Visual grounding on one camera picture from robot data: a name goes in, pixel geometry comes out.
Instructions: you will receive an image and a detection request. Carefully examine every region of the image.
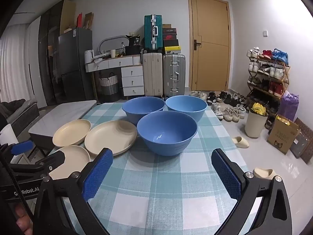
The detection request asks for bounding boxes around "white trash bin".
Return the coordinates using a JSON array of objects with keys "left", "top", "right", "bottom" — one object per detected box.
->
[{"left": 245, "top": 109, "right": 269, "bottom": 138}]

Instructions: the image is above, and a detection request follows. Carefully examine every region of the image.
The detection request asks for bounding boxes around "beige slipper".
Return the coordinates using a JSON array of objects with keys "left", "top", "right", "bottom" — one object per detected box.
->
[
  {"left": 231, "top": 136, "right": 249, "bottom": 148},
  {"left": 253, "top": 168, "right": 282, "bottom": 180}
]

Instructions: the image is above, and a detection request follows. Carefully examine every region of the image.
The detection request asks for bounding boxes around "white cloth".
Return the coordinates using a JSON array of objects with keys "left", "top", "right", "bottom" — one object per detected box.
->
[{"left": 0, "top": 124, "right": 19, "bottom": 147}]

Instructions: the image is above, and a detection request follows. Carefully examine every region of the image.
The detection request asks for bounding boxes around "dark grey sofa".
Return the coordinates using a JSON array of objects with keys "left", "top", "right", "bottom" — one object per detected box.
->
[{"left": 0, "top": 99, "right": 41, "bottom": 137}]

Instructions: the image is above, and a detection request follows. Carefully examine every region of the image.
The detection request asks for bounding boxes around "purple bag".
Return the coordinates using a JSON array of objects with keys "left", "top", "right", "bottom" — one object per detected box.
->
[{"left": 276, "top": 91, "right": 300, "bottom": 128}]

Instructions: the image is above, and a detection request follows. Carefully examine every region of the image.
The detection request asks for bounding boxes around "dark tall wardrobe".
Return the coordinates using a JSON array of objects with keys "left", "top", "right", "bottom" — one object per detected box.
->
[{"left": 38, "top": 0, "right": 76, "bottom": 106}]

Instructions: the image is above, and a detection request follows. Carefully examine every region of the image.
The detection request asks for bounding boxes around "teal checked tablecloth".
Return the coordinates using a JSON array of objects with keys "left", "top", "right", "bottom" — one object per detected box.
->
[{"left": 46, "top": 101, "right": 252, "bottom": 235}]

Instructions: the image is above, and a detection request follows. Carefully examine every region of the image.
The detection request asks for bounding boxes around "white dresser desk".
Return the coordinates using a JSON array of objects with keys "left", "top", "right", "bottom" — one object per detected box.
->
[{"left": 85, "top": 55, "right": 143, "bottom": 101}]

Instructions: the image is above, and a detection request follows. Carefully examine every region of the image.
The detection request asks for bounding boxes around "person's left hand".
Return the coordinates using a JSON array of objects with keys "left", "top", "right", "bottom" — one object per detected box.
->
[{"left": 15, "top": 205, "right": 34, "bottom": 235}]

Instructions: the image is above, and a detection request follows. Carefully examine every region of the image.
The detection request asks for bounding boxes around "tall brown cardboard box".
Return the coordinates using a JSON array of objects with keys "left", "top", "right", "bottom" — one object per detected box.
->
[{"left": 84, "top": 12, "right": 94, "bottom": 30}]

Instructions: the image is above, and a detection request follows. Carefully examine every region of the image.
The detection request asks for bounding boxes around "marble top coffee table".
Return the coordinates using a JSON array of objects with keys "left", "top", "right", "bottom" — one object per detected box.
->
[{"left": 28, "top": 99, "right": 97, "bottom": 157}]

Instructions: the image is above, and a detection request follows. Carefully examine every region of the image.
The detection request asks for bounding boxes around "silver suitcase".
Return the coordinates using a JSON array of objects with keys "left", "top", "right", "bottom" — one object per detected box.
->
[{"left": 163, "top": 54, "right": 186, "bottom": 98}]

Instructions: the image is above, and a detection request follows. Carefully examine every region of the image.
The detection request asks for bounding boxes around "dark grey refrigerator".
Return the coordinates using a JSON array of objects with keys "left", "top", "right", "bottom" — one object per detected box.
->
[{"left": 58, "top": 28, "right": 94, "bottom": 101}]

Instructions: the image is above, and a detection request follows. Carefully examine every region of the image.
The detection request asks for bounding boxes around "black bag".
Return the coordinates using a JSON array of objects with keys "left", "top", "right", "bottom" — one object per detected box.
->
[{"left": 125, "top": 35, "right": 142, "bottom": 55}]

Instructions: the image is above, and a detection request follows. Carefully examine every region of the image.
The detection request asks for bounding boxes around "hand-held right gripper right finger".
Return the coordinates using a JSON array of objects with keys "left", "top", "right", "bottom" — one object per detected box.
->
[{"left": 211, "top": 148, "right": 292, "bottom": 235}]

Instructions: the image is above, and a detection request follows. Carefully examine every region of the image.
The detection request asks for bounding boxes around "teal suitcase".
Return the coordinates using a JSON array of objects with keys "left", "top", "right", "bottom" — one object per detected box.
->
[{"left": 144, "top": 15, "right": 163, "bottom": 53}]

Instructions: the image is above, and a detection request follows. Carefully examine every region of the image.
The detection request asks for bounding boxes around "cream plate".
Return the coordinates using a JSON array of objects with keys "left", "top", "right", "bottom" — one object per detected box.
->
[
  {"left": 84, "top": 120, "right": 138, "bottom": 157},
  {"left": 52, "top": 119, "right": 92, "bottom": 148},
  {"left": 48, "top": 145, "right": 91, "bottom": 180}
]

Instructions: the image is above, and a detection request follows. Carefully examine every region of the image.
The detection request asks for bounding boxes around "loose shoes pile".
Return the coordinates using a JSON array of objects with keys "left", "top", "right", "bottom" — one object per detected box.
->
[{"left": 189, "top": 90, "right": 247, "bottom": 123}]

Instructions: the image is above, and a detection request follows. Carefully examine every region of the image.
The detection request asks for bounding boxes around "yellow plastic bag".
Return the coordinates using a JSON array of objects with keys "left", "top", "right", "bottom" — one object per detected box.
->
[{"left": 251, "top": 102, "right": 268, "bottom": 116}]

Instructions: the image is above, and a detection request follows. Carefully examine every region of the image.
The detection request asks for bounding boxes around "white drawer unit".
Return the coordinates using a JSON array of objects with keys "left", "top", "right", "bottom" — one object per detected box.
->
[{"left": 121, "top": 65, "right": 145, "bottom": 96}]

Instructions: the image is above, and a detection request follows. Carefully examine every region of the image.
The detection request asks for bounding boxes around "arched mirror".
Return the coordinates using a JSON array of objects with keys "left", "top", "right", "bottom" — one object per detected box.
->
[{"left": 98, "top": 35, "right": 130, "bottom": 54}]

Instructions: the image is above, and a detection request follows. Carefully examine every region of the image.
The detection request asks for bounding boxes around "wooden shoe rack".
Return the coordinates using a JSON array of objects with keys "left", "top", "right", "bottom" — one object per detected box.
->
[{"left": 246, "top": 54, "right": 291, "bottom": 128}]

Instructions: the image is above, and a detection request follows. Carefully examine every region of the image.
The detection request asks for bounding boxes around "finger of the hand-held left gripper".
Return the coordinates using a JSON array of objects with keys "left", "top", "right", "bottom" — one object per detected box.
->
[
  {"left": 10, "top": 150, "right": 66, "bottom": 177},
  {"left": 0, "top": 140, "right": 35, "bottom": 169}
]

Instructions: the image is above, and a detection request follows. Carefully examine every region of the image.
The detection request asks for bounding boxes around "grey flat panel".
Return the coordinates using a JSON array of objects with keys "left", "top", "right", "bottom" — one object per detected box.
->
[{"left": 290, "top": 132, "right": 312, "bottom": 159}]

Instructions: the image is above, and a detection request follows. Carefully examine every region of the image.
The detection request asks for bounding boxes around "yellow wooden door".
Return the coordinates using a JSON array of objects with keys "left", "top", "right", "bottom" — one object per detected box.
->
[{"left": 188, "top": 0, "right": 231, "bottom": 91}]

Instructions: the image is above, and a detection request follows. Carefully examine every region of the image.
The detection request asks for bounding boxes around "blue bowl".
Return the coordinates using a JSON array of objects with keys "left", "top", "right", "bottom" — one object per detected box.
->
[
  {"left": 136, "top": 110, "right": 198, "bottom": 156},
  {"left": 165, "top": 95, "right": 208, "bottom": 123},
  {"left": 122, "top": 96, "right": 166, "bottom": 125}
]

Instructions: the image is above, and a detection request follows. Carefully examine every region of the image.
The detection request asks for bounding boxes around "beige suitcase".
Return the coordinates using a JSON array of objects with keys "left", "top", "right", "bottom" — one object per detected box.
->
[{"left": 142, "top": 52, "right": 163, "bottom": 98}]

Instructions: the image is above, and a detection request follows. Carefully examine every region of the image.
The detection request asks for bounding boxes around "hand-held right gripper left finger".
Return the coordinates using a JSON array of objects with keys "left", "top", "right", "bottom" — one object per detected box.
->
[{"left": 33, "top": 147, "right": 114, "bottom": 235}]

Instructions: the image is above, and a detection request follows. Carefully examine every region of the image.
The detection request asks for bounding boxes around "woven laundry basket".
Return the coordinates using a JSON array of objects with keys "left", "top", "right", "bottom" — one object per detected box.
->
[{"left": 98, "top": 72, "right": 118, "bottom": 96}]

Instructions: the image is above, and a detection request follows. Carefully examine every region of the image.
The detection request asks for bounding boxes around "white curtain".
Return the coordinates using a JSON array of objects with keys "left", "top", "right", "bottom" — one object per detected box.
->
[{"left": 0, "top": 17, "right": 42, "bottom": 108}]

